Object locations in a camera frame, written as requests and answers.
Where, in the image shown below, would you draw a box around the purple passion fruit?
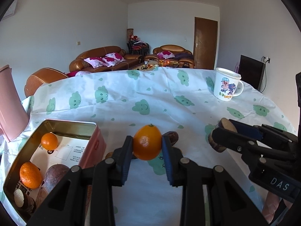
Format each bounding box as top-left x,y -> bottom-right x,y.
43,164 -> 69,193

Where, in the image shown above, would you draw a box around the orange tangerine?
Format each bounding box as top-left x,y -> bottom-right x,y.
19,162 -> 43,189

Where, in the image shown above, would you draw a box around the small orange mandarin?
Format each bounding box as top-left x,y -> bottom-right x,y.
41,133 -> 58,151

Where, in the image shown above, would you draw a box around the large orange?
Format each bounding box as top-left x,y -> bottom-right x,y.
133,124 -> 162,161

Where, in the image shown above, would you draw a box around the person's right hand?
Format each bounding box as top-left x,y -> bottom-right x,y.
262,191 -> 293,225

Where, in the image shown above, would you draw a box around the dark brown date right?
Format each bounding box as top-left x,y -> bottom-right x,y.
163,131 -> 179,146

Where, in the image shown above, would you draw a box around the white cartoon mug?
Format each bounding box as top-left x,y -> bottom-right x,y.
213,67 -> 244,102

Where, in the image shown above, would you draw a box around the printed paper sheet in tin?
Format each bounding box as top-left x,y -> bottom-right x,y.
14,135 -> 90,202

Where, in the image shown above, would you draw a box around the black television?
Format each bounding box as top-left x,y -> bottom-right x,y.
238,55 -> 265,91

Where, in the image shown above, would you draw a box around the pink metal tin box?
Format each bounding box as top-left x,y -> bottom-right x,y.
3,119 -> 106,225

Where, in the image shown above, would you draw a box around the brown round longan fruit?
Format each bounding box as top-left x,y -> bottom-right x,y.
105,152 -> 114,159

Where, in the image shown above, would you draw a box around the brown leather armchair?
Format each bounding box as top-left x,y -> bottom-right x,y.
144,44 -> 195,68

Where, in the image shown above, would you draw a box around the pink armchair cushion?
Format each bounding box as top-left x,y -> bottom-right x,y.
157,50 -> 175,60

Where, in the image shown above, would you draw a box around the pink electric kettle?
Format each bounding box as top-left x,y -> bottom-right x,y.
0,65 -> 29,142

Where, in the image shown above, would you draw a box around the coffee table with items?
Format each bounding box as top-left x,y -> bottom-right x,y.
136,60 -> 179,71

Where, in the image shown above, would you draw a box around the brown wooden door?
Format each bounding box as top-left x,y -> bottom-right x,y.
193,17 -> 218,70

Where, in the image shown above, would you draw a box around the stacked dark chairs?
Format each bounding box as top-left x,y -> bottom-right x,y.
127,35 -> 150,56

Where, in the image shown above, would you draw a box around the white magenta pillow right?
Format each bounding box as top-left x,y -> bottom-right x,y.
102,53 -> 125,67

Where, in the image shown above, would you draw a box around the white magenta pillow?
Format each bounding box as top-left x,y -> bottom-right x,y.
102,53 -> 125,67
84,57 -> 108,68

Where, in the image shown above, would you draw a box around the brown leather long sofa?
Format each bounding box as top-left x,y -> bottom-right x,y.
69,46 -> 143,73

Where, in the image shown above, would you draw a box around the white magenta pillow left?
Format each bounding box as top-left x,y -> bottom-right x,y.
84,57 -> 108,68

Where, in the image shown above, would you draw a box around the white air conditioner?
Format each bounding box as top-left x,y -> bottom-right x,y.
3,0 -> 18,19

